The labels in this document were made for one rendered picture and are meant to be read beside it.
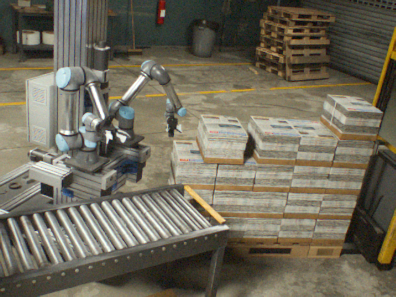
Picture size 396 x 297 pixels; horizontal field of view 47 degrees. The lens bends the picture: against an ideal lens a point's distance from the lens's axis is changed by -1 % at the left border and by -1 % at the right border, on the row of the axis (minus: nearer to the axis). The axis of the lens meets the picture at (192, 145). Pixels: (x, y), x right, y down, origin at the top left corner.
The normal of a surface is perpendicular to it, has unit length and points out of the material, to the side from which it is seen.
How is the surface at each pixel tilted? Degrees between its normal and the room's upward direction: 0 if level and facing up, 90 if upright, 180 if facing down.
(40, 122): 90
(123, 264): 90
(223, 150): 90
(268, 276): 0
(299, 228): 89
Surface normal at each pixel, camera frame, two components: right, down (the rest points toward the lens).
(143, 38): 0.50, 0.40
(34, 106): -0.39, 0.33
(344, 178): 0.16, 0.41
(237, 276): 0.12, -0.91
